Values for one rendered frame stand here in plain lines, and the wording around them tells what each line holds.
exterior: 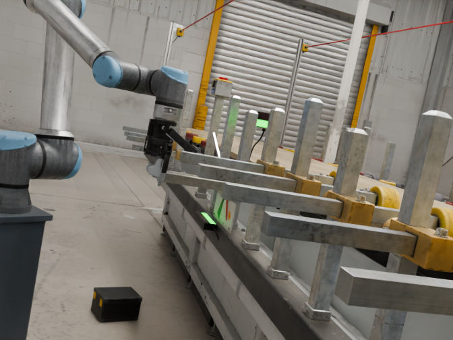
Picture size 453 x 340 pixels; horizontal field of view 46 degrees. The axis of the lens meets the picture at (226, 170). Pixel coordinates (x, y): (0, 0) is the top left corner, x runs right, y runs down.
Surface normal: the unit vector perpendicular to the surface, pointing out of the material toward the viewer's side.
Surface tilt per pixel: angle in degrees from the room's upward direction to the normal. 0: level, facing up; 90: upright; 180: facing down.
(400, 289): 90
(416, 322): 90
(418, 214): 90
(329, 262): 90
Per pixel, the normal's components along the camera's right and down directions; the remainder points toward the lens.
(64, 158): 0.81, 0.07
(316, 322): 0.19, -0.98
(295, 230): 0.24, 0.15
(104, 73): -0.53, 0.03
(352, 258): -0.95, -0.16
